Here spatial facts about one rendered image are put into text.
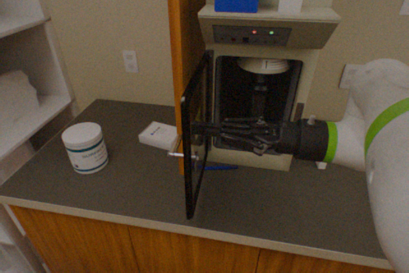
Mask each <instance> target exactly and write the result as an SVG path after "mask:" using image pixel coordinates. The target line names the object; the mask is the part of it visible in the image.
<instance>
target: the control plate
mask: <svg viewBox="0 0 409 273"><path fill-rule="evenodd" d="M212 29H213V37H214V41H215V43H229V44H240V43H241V44H242V45H245V44H253V45H276V46H286V44H287V41H288V38H289V35H290V33H291V29H292V28H286V27H257V26H252V27H243V26H214V25H212ZM253 31H256V33H252V32H253ZM269 32H274V33H273V34H270V33H269ZM222 37H223V38H224V39H223V40H222V39H221V38H222ZM243 37H249V42H243ZM231 38H236V40H235V41H232V40H231ZM255 39H258V40H257V42H255ZM266 39H267V41H266V42H265V41H264V40H266ZM274 40H277V41H276V42H275V43H274Z"/></svg>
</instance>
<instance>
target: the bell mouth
mask: <svg viewBox="0 0 409 273"><path fill-rule="evenodd" d="M237 65H238V66H239V67H240V68H242V69H244V70H246V71H249V72H254V73H257V74H279V73H283V72H286V71H288V70H289V69H290V68H291V62H290V59H275V58H254V57H243V56H239V58H238V60H237Z"/></svg>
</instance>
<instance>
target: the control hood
mask: <svg viewBox="0 0 409 273"><path fill-rule="evenodd" d="M278 8H279V6H263V5H258V12H257V13H230V12H215V11H214V4H206V5H205V6H204V8H203V9H202V10H201V11H200V12H199V13H198V18H199V24H200V27H201V32H202V35H203V40H204V43H208V44H220V45H242V44H241V43H240V44H229V43H215V41H214V37H213V29H212V25H214V26H243V27H252V26H257V27H286V28H292V29H291V33H290V35H289V38H288V41H287V44H286V46H276V45H253V44H245V45H243V46H255V47H262V46H267V47H290V48H303V49H322V48H323V47H324V46H325V44H326V43H327V41H328V39H329V38H330V37H331V36H332V33H333V32H334V31H335V29H336V27H337V26H338V25H339V23H340V21H341V18H340V16H339V15H338V14H337V13H336V12H335V11H334V10H333V9H331V8H324V7H303V6H301V10H300V13H296V12H289V13H284V12H278Z"/></svg>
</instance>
